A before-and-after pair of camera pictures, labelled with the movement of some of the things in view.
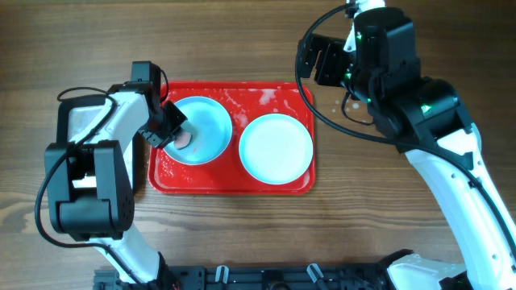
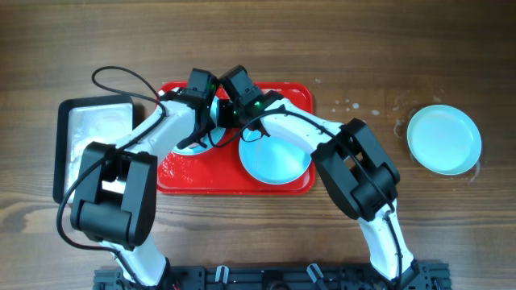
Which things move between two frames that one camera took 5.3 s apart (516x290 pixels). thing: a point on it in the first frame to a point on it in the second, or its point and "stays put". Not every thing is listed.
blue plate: x=276 y=149 stays put
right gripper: x=326 y=63 to x=226 y=119
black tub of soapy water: x=84 y=167 stays put
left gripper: x=168 y=126 to x=193 y=137
